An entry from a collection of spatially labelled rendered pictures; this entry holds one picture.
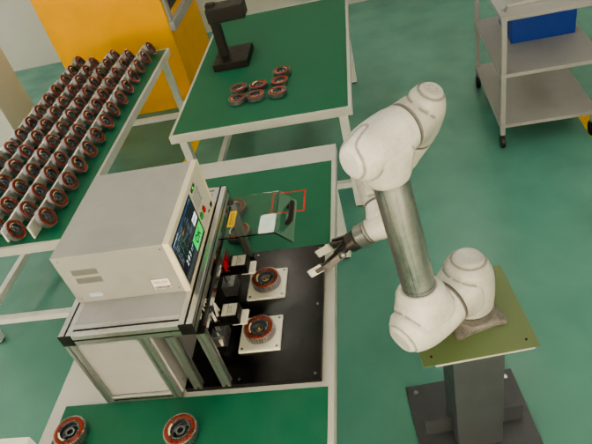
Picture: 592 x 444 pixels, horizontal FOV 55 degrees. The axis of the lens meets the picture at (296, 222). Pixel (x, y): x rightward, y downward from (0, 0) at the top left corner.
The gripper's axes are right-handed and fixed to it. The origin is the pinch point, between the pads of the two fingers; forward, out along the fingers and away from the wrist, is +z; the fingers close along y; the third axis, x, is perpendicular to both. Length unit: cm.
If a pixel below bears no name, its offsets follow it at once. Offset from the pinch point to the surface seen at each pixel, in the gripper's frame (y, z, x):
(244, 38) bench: 248, 66, 91
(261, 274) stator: -1.8, 21.0, 8.1
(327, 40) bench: 225, 9, 51
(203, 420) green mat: -58, 36, -5
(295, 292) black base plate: -6.3, 11.4, -3.6
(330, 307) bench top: -11.4, 0.8, -13.8
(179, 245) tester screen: -41, 7, 44
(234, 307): -29.5, 18.3, 12.6
